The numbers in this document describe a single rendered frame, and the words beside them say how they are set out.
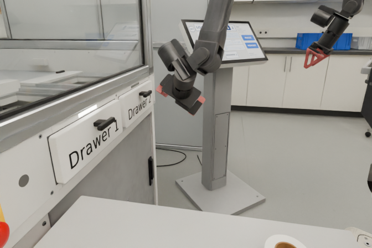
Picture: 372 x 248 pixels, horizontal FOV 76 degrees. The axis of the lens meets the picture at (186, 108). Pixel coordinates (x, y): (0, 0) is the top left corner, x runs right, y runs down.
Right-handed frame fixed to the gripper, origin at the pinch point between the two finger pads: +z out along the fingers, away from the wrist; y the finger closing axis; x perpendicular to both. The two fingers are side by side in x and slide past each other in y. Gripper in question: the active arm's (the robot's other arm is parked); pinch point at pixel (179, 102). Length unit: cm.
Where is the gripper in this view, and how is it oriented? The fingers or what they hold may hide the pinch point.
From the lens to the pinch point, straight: 77.9
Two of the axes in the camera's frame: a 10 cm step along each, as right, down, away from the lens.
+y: 8.2, 5.6, -1.2
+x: 5.6, -7.4, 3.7
